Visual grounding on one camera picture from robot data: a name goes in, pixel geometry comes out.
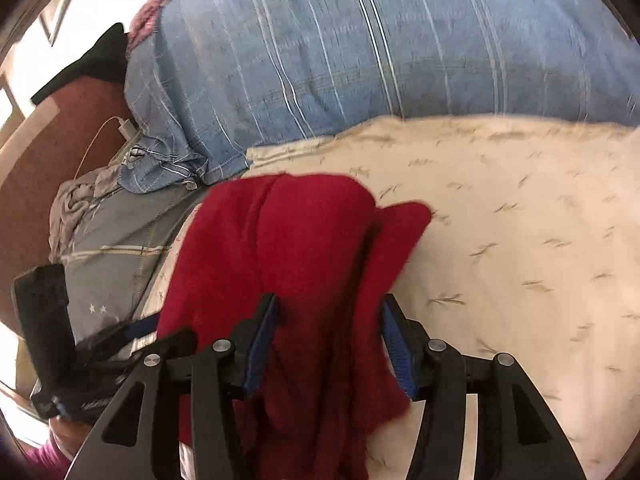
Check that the white leaf-print cloth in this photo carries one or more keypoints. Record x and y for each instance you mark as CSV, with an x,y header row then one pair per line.
x,y
525,240

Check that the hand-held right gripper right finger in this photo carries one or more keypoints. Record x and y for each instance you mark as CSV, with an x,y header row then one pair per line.
x,y
400,350

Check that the red garment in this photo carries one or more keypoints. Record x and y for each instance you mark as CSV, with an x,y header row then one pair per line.
x,y
300,250

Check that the black cloth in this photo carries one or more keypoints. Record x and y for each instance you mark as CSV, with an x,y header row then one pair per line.
x,y
90,72

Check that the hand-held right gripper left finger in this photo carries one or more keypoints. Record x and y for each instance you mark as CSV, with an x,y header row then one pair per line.
x,y
260,345

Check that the white charger plug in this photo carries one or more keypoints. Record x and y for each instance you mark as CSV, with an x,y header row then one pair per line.
x,y
128,127

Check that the brown headboard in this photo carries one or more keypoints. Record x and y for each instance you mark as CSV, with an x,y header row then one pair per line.
x,y
45,160

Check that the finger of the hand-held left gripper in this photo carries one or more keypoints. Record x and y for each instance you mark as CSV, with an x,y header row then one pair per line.
x,y
135,332

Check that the dark red knit cloth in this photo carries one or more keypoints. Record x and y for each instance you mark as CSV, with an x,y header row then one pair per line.
x,y
152,10

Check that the person's left forearm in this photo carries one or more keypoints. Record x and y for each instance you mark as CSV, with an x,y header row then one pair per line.
x,y
50,460

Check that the blue plaid pillow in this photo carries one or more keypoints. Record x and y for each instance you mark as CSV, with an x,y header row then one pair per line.
x,y
350,50

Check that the grey striped bedsheet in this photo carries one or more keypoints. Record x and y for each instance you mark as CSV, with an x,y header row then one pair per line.
x,y
115,240

